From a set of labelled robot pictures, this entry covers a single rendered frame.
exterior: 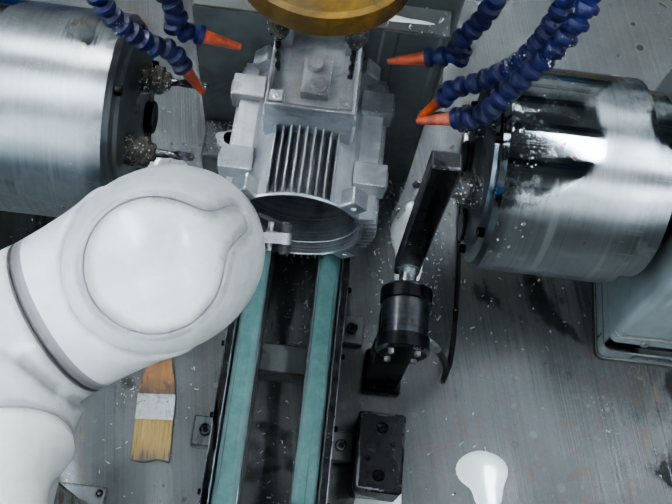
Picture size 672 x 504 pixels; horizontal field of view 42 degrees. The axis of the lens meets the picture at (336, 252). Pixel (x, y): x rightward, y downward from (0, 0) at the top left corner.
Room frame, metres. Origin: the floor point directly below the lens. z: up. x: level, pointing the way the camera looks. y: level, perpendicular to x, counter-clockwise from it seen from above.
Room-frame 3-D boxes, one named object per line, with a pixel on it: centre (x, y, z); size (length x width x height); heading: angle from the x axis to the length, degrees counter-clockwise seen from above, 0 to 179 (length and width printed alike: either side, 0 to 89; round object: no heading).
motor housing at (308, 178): (0.55, 0.06, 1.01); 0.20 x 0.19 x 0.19; 3
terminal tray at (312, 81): (0.59, 0.06, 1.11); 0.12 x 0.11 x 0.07; 3
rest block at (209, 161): (0.61, 0.17, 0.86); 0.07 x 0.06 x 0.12; 94
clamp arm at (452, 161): (0.43, -0.09, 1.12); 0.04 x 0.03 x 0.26; 4
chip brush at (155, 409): (0.29, 0.20, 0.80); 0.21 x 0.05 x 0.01; 8
